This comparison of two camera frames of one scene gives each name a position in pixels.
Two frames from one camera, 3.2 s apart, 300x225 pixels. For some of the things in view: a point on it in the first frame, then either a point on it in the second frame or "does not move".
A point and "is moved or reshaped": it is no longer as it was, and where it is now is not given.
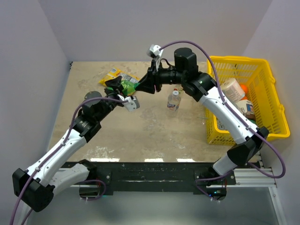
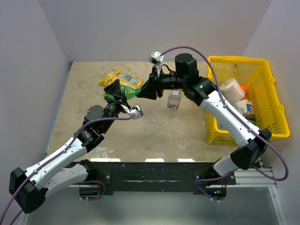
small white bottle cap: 175,93 does not move
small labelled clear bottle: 173,104 does not move
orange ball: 244,87 does not move
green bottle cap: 135,85 -> 137,91
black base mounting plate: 161,175 does not move
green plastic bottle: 128,87 is moved or reshaped
